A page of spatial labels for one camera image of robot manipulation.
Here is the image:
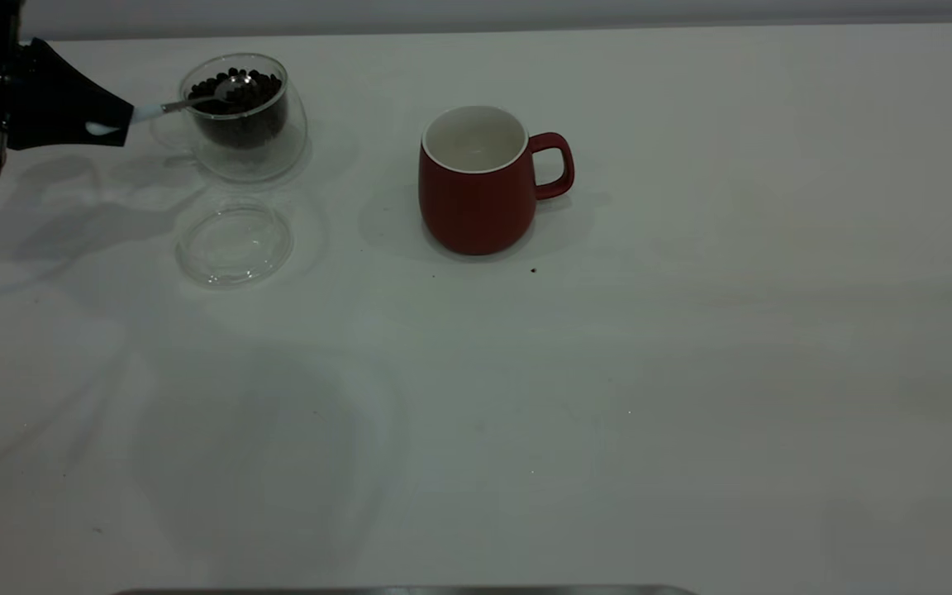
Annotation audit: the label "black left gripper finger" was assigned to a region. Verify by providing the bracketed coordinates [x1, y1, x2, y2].
[9, 124, 130, 151]
[13, 37, 134, 125]

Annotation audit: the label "clear double-wall glass cup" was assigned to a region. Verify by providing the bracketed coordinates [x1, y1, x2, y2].
[150, 53, 309, 184]

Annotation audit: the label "spoon with light blue handle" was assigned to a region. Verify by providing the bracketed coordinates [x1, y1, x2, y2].
[86, 74, 259, 136]

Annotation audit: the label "coffee beans in glass cup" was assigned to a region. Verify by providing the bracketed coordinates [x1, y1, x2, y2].
[187, 68, 285, 150]

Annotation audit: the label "clear glass saucer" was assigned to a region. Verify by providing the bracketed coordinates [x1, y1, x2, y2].
[176, 202, 294, 288]

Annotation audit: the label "red ceramic mug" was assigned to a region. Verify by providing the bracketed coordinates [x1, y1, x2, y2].
[418, 104, 575, 256]

